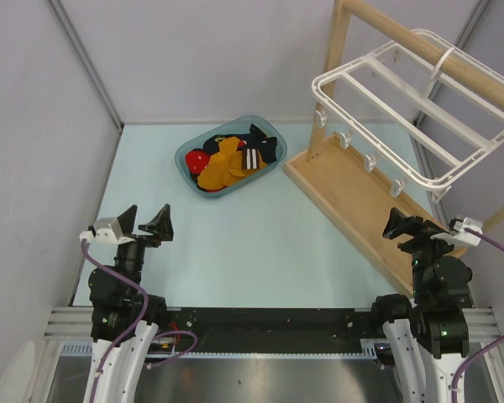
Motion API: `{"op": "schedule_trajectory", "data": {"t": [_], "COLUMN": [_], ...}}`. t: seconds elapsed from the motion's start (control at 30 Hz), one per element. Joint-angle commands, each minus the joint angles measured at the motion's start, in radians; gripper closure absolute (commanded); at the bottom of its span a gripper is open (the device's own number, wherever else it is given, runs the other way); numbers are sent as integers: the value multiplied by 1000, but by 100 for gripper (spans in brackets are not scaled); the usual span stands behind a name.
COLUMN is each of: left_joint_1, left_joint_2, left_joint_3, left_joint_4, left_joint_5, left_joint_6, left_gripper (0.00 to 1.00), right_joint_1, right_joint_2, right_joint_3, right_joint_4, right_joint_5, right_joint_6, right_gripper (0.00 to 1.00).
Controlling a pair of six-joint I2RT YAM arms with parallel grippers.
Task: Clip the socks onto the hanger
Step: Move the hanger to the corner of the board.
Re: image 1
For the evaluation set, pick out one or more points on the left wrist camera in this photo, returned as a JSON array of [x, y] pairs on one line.
[[105, 231]]

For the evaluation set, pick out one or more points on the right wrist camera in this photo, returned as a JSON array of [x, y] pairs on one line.
[[463, 232]]

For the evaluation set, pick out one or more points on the red sock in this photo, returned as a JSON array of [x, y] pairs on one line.
[[196, 161]]

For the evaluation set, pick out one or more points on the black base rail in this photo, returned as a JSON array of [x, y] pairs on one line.
[[272, 330]]

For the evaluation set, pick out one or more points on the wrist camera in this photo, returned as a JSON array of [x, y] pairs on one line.
[[463, 232], [105, 231]]

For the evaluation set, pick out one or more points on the wooden hanger stand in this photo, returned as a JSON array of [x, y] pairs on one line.
[[352, 176]]

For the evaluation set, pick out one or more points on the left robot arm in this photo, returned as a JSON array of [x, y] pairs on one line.
[[125, 318]]

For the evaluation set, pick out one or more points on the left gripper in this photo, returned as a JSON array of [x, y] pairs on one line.
[[160, 228]]

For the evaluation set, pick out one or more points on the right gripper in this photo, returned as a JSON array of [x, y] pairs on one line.
[[398, 222]]

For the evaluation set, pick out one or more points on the mustard yellow sock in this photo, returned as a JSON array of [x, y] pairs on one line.
[[224, 168]]

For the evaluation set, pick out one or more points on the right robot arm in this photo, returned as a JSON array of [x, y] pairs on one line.
[[428, 333]]

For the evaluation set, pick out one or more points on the brown white striped sock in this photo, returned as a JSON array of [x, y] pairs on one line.
[[250, 159]]

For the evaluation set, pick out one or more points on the white plastic clip hanger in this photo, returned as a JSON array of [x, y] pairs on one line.
[[411, 113]]

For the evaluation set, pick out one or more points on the aluminium frame post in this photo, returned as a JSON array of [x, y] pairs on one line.
[[78, 49]]

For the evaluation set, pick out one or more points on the blue plastic sock basin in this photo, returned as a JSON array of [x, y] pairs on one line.
[[239, 125]]

